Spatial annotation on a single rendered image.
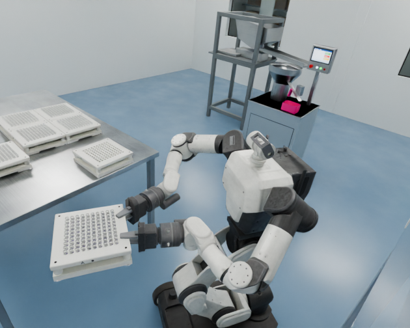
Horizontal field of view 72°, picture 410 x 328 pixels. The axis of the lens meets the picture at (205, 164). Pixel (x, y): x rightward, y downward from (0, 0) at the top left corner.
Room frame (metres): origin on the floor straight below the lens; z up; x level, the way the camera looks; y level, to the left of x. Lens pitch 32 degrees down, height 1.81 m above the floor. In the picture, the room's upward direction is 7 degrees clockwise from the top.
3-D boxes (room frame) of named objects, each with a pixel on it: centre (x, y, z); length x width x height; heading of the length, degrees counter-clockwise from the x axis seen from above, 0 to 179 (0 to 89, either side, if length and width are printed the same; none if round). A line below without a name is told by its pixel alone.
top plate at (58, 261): (0.69, 0.37, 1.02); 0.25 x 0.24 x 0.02; 24
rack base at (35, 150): (1.54, 1.07, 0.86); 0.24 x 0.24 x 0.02; 52
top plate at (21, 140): (1.54, 1.07, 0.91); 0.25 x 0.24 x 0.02; 142
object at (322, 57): (3.10, -1.06, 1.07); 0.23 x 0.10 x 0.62; 55
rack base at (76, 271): (0.69, 0.37, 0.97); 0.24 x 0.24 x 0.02; 24
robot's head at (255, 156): (0.94, -0.20, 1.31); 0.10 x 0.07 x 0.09; 23
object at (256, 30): (3.98, -0.50, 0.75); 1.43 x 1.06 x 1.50; 55
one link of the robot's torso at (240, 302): (0.95, -0.22, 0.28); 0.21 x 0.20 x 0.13; 114
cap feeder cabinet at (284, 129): (3.11, -0.81, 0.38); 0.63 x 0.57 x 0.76; 55
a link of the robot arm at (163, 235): (0.71, 0.15, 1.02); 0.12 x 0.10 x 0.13; 106
